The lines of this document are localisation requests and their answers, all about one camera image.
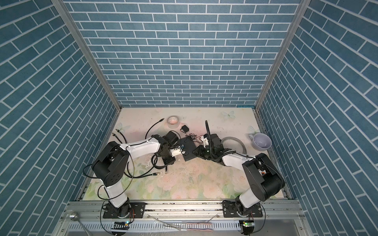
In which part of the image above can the short black ethernet cable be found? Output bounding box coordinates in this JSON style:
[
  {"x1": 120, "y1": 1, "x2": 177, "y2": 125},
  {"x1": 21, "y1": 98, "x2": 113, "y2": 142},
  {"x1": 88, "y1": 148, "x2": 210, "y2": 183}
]
[{"x1": 144, "y1": 117, "x2": 165, "y2": 140}]

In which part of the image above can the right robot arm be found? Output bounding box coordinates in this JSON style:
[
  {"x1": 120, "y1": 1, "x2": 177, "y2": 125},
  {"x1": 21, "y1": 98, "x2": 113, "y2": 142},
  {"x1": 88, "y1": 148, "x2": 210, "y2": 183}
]
[{"x1": 193, "y1": 134, "x2": 285, "y2": 210}]

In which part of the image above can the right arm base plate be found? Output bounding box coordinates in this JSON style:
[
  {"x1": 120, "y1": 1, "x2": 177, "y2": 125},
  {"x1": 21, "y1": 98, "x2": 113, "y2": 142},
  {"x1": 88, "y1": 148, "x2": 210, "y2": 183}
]
[{"x1": 221, "y1": 200, "x2": 263, "y2": 218}]

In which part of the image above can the clear tape roll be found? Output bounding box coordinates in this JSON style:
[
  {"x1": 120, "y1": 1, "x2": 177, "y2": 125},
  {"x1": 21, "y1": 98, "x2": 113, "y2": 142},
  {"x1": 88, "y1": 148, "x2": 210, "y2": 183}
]
[{"x1": 167, "y1": 116, "x2": 180, "y2": 129}]

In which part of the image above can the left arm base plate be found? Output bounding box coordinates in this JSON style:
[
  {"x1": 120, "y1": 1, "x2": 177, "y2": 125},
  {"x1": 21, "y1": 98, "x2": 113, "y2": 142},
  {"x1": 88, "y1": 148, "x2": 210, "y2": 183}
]
[{"x1": 102, "y1": 202, "x2": 146, "y2": 219}]

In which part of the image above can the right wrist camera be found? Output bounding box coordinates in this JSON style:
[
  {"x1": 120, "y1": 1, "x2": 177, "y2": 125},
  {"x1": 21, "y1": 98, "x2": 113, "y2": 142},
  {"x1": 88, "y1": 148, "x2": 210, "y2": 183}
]
[{"x1": 200, "y1": 136, "x2": 209, "y2": 147}]

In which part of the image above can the grey ethernet cable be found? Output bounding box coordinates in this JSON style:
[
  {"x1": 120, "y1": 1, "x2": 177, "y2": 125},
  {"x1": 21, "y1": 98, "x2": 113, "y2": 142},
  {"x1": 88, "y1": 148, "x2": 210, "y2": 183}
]
[{"x1": 220, "y1": 136, "x2": 248, "y2": 154}]

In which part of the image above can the long black cable pair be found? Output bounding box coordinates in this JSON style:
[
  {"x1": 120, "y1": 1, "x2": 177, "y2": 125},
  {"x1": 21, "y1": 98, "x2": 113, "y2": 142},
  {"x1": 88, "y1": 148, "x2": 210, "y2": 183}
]
[{"x1": 82, "y1": 129, "x2": 128, "y2": 179}]

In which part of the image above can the aluminium mounting rail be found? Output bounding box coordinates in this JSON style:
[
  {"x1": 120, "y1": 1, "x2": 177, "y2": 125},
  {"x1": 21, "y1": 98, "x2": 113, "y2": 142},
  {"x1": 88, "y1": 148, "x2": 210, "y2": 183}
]
[{"x1": 53, "y1": 199, "x2": 311, "y2": 236}]

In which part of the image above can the lavender ceramic mug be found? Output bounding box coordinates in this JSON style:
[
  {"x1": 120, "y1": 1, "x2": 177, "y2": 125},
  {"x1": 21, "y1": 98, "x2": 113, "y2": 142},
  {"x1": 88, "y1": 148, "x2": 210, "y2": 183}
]
[{"x1": 249, "y1": 133, "x2": 272, "y2": 151}]

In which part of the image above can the black network switch box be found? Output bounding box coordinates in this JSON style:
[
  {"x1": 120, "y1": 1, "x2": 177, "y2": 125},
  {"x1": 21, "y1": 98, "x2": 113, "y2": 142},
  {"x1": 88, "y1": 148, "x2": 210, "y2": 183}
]
[{"x1": 178, "y1": 137, "x2": 197, "y2": 162}]

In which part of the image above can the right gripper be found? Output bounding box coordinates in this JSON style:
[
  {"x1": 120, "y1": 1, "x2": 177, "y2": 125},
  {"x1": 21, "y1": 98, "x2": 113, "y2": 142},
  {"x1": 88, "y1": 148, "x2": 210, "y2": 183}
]
[{"x1": 191, "y1": 145, "x2": 216, "y2": 160}]

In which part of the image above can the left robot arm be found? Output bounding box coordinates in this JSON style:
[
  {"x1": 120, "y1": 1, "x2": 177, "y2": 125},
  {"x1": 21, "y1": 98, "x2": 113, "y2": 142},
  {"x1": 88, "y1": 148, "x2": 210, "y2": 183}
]
[{"x1": 91, "y1": 131, "x2": 180, "y2": 209}]

